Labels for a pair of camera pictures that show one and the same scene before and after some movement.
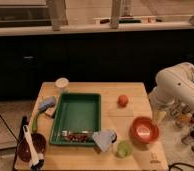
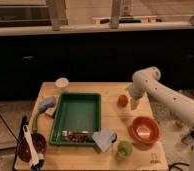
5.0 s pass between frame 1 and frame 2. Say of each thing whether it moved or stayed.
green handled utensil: stayed
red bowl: stayed
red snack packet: stayed
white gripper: moved
